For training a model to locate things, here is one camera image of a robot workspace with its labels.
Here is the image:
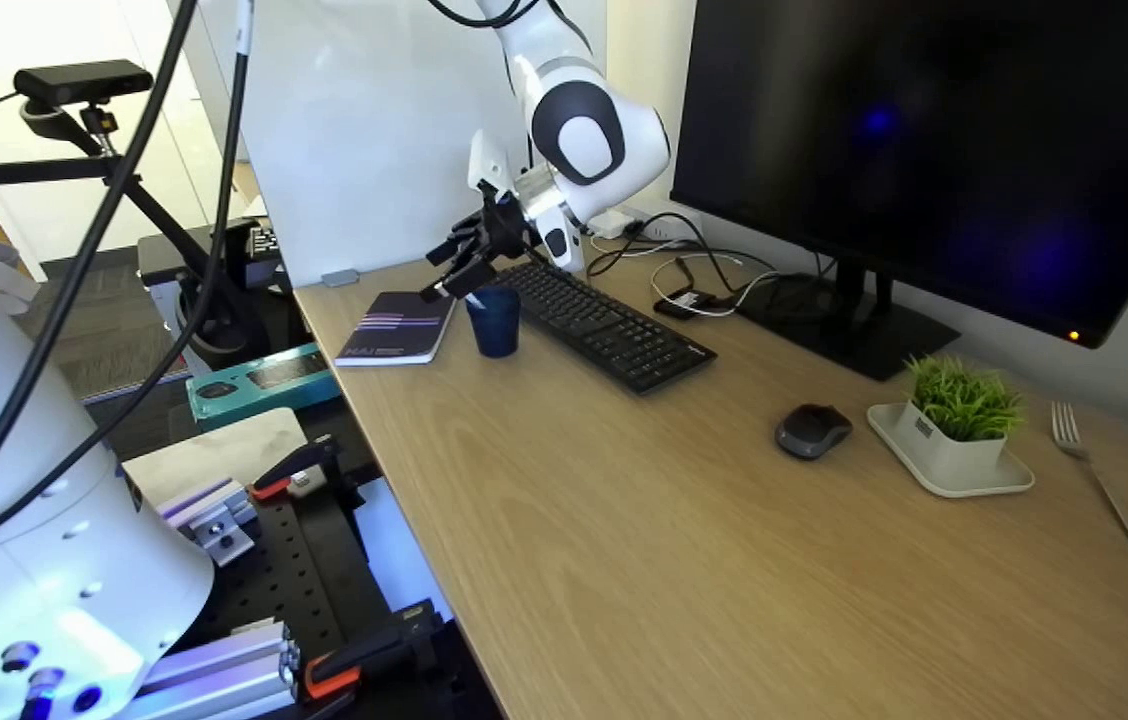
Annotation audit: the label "black computer keyboard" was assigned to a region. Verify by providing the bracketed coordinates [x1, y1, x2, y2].
[503, 265, 711, 391]

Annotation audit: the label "black computer monitor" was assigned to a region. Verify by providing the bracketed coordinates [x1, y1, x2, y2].
[671, 0, 1128, 381]

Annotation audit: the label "orange black clamp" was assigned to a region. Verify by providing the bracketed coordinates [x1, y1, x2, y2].
[249, 438, 438, 705]

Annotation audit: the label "white board panel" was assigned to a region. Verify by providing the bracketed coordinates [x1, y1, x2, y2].
[244, 0, 524, 282]

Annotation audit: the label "dark purple notebook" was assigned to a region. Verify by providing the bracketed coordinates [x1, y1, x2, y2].
[334, 292, 450, 369]

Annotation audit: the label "aluminium extrusion bars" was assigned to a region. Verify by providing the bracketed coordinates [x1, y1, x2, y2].
[120, 620, 300, 720]

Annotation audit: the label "black cable bundle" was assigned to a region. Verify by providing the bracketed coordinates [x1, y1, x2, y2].
[584, 207, 779, 303]

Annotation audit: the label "small black usb device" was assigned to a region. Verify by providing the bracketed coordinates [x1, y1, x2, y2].
[653, 286, 708, 318]

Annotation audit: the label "white plant tray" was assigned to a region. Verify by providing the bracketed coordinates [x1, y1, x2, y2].
[868, 399, 1036, 500]

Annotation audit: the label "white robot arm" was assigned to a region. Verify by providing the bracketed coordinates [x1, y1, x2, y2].
[428, 0, 666, 300]

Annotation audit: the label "teal box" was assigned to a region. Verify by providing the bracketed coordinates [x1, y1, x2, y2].
[183, 342, 334, 428]

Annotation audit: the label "black camera on stand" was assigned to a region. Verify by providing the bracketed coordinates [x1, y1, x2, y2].
[13, 61, 153, 134]

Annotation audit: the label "black computer mouse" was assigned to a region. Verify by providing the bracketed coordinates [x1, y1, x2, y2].
[775, 404, 850, 458]

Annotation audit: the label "potted green plant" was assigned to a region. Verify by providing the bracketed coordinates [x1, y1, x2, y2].
[908, 356, 1021, 443]

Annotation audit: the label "dark blue cup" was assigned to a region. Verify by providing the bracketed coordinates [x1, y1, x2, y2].
[467, 282, 518, 361]

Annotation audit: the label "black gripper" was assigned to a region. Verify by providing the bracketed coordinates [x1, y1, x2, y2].
[421, 188, 528, 300]

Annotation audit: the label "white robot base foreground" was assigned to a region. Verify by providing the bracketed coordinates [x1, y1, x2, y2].
[0, 309, 213, 720]

